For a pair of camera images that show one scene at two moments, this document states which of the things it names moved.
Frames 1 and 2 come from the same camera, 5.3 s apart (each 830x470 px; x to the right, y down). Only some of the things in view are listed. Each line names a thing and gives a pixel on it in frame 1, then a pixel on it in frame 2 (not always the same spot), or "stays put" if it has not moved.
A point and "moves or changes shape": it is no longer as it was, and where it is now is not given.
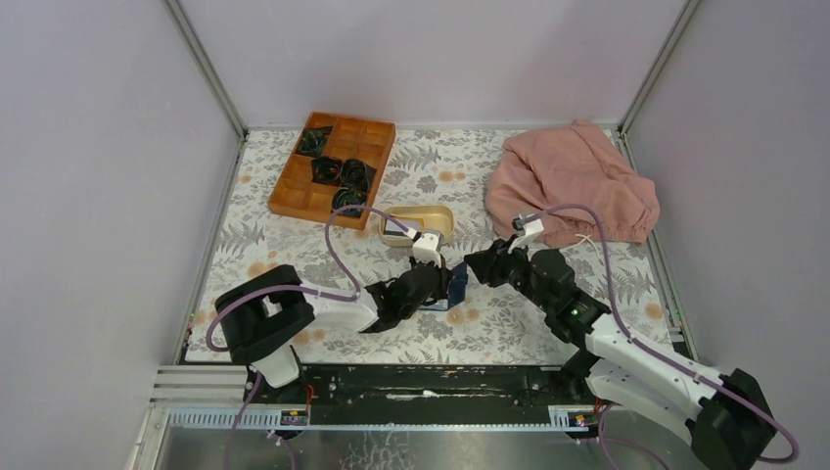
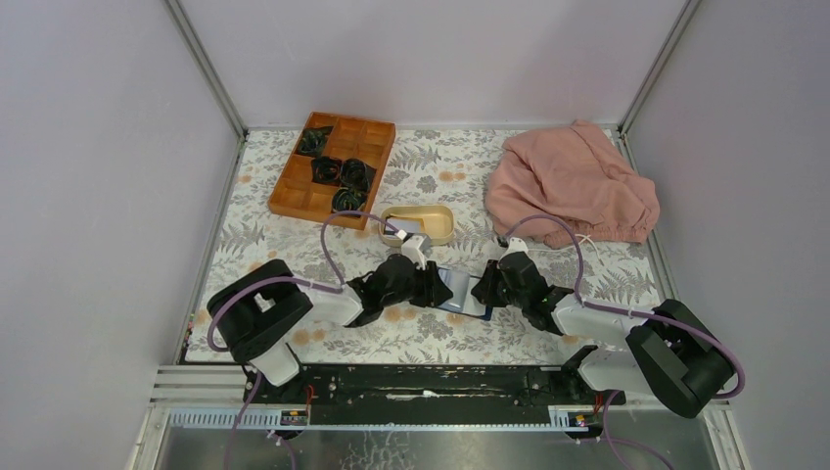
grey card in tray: (391, 228) stays put
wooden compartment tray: (336, 161) stays put
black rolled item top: (312, 140) stays put
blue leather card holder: (456, 291) moves or changes shape
